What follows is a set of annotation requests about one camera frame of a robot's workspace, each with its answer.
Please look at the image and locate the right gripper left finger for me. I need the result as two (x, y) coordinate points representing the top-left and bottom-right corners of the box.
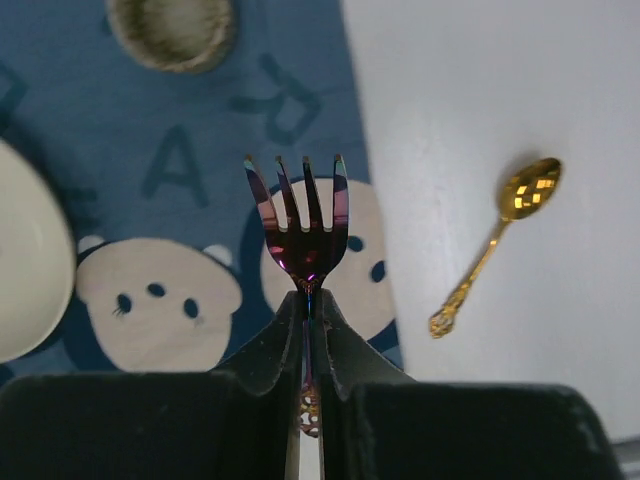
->
(1, 292), (302, 479)

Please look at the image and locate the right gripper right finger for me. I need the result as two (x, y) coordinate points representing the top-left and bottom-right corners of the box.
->
(313, 291), (623, 479)

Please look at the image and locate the blue bear print placemat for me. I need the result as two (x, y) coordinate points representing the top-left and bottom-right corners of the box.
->
(1, 1), (403, 380)

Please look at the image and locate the white round plate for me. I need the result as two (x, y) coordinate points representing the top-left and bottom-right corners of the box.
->
(1, 141), (76, 362)

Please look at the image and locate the gold spoon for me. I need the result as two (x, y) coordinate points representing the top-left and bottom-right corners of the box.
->
(428, 157), (563, 339)

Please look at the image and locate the small grey ceramic cup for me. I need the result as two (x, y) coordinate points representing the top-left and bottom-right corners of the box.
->
(105, 0), (237, 74)

